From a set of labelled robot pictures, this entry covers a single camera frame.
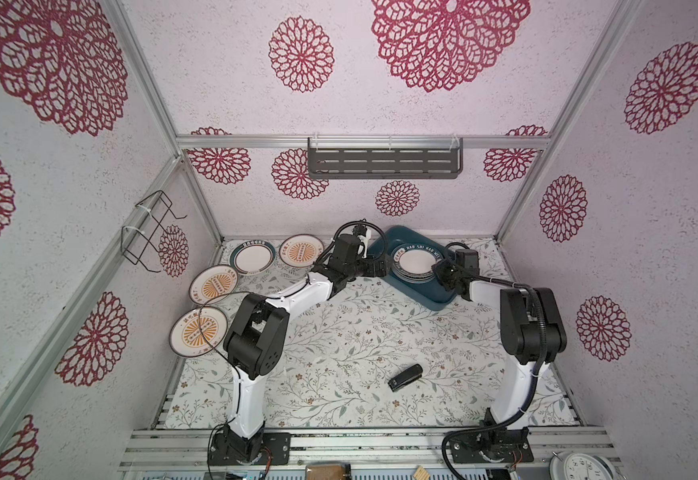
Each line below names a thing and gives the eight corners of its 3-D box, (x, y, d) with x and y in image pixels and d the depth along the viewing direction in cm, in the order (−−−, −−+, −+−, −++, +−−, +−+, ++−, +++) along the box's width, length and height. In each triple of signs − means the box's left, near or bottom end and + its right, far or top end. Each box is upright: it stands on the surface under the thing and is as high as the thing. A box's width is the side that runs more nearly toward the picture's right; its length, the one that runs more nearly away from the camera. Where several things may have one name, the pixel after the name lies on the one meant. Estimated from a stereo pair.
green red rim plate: (226, 274, 112) (224, 270, 111) (236, 243, 123) (235, 239, 121) (272, 274, 112) (271, 271, 111) (278, 243, 123) (277, 239, 121)
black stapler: (393, 394, 85) (395, 389, 81) (387, 385, 86) (389, 379, 83) (422, 376, 88) (425, 371, 84) (416, 368, 89) (419, 362, 86)
